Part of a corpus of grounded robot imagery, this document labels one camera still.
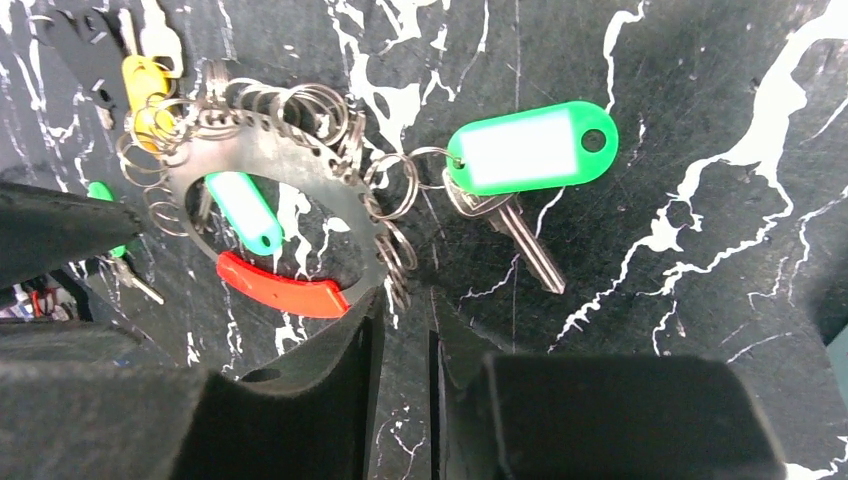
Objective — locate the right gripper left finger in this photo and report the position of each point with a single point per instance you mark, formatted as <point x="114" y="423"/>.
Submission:
<point x="306" y="415"/>

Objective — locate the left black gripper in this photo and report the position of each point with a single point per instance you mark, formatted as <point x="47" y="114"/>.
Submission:
<point x="42" y="231"/>

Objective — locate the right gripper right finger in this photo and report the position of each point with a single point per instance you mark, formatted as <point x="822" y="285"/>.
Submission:
<point x="500" y="415"/>

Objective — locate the metal keyring with red handle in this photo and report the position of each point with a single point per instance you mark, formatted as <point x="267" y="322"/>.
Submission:
<point x="307" y="137"/>

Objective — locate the green tag key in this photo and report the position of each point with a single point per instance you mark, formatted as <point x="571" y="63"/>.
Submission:
<point x="115" y="258"/>
<point x="489" y="162"/>

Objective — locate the black tag keys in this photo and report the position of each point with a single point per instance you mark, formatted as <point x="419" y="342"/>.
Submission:
<point x="86" y="43"/>

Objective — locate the yellow key tag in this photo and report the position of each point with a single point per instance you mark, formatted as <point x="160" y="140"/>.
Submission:
<point x="145" y="84"/>

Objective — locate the teal tag key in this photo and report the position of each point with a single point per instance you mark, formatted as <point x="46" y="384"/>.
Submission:
<point x="239" y="209"/>

